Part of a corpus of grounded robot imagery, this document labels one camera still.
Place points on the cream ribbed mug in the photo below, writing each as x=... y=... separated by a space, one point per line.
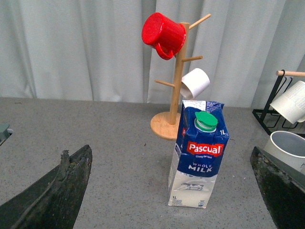
x=291 y=104

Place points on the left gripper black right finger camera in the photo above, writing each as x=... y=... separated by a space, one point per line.
x=282 y=188

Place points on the small white mug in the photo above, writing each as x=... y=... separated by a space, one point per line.
x=194 y=83

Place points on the black wire mug rack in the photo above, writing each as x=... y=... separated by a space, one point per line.
x=268 y=118

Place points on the wooden mug tree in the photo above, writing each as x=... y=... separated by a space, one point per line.
x=165 y=124

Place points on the grey object at table edge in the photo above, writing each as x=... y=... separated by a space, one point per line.
x=5 y=132

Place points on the cream mug grey inside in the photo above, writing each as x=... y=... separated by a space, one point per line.
x=288 y=148

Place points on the red mug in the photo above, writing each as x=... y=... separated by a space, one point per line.
x=164 y=35

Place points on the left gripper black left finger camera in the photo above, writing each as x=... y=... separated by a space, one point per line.
x=53 y=201

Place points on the blue white milk carton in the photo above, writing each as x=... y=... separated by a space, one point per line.
x=201 y=140

